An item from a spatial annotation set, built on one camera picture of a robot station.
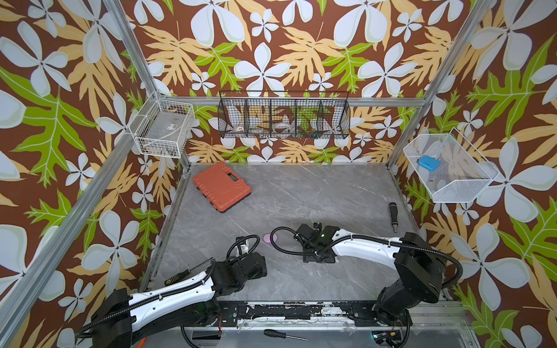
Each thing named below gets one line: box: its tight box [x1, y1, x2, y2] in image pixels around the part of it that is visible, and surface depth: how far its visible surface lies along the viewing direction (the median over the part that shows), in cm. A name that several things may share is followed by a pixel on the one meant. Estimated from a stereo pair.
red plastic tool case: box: [192, 161, 252, 213], surface depth 107 cm
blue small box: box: [417, 155, 441, 172], surface depth 87 cm
